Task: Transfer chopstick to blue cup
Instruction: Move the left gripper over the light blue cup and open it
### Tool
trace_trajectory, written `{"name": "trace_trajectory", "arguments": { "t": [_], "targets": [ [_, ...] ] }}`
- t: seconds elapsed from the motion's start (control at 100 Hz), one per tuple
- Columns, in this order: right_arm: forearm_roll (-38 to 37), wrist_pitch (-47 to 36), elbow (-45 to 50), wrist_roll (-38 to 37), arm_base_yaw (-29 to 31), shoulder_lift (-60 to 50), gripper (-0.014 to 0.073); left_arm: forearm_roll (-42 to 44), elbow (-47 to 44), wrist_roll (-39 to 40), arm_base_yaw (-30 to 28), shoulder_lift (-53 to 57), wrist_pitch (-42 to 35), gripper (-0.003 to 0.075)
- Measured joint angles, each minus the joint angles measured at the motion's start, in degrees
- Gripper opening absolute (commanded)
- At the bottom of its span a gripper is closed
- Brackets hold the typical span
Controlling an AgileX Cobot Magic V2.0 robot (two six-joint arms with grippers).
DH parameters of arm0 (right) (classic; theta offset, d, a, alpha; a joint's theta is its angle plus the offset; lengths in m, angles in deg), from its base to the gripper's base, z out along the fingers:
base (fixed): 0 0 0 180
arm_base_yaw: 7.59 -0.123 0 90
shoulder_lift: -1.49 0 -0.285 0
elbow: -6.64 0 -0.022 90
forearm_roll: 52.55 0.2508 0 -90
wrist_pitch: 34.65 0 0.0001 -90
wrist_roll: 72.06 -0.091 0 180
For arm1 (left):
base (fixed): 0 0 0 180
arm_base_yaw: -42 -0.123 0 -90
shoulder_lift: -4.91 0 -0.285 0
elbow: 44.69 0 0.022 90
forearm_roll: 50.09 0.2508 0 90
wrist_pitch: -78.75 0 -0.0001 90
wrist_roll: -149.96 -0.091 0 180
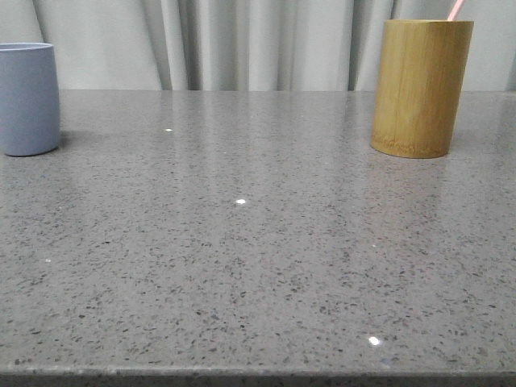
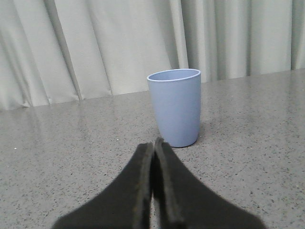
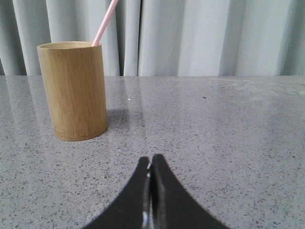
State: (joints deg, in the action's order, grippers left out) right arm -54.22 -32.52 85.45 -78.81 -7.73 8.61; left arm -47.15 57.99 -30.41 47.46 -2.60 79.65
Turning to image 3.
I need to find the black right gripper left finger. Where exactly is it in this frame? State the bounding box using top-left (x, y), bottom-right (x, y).
top-left (85, 157), bottom-right (151, 229)

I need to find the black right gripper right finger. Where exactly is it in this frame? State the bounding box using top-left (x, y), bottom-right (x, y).
top-left (151, 154), bottom-right (228, 229)

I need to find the pink chopstick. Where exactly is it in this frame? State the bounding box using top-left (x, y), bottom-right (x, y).
top-left (92, 0), bottom-right (119, 46)

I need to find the bamboo wooden cup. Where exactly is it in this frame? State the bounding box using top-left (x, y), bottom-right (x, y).
top-left (37, 41), bottom-right (108, 141)

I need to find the grey curtain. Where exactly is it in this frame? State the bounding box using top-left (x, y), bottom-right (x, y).
top-left (0, 0), bottom-right (305, 76)

